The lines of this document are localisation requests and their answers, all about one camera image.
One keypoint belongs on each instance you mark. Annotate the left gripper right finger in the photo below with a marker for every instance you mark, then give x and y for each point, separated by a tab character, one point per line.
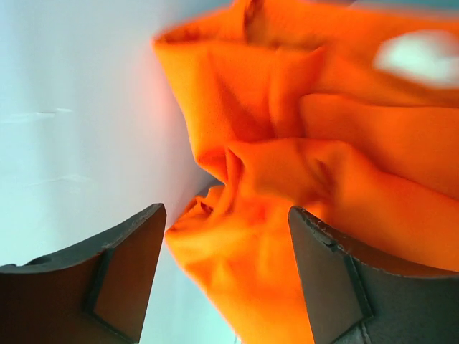
355	293

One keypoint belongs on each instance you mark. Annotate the orange t shirt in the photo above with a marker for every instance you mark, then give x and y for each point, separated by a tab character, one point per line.
350	113

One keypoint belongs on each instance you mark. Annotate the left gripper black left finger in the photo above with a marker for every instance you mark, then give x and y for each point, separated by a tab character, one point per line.
95	291

